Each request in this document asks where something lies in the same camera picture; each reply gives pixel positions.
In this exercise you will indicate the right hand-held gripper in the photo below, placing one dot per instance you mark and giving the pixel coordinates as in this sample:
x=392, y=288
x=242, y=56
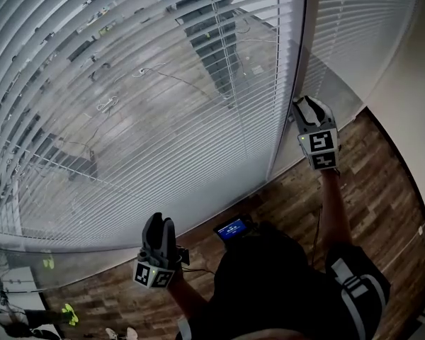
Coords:
x=320, y=142

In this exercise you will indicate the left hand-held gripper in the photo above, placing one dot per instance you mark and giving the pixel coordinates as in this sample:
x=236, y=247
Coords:
x=152, y=276

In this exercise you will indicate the person's right forearm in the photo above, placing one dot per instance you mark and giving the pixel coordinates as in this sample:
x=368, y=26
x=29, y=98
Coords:
x=334, y=207

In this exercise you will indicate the person's left forearm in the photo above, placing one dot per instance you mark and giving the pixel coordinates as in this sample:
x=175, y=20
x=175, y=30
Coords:
x=187, y=292

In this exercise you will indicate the black device with blue screen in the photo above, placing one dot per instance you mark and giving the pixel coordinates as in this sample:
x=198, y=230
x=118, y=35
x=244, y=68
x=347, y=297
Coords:
x=232, y=229

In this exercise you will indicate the person's white shoe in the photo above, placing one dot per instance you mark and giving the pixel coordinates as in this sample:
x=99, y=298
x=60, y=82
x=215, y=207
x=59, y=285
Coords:
x=111, y=334
x=132, y=333

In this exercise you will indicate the black office chair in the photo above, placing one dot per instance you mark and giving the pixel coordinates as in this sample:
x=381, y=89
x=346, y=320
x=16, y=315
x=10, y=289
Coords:
x=216, y=73

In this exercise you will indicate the person's black shirt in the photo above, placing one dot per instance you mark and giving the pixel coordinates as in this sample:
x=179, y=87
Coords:
x=269, y=289

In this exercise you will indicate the white power strip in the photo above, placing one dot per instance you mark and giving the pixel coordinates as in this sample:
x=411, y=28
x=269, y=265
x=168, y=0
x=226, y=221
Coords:
x=141, y=71

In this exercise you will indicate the grey window frame post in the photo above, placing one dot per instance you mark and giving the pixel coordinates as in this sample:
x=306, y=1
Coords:
x=304, y=48

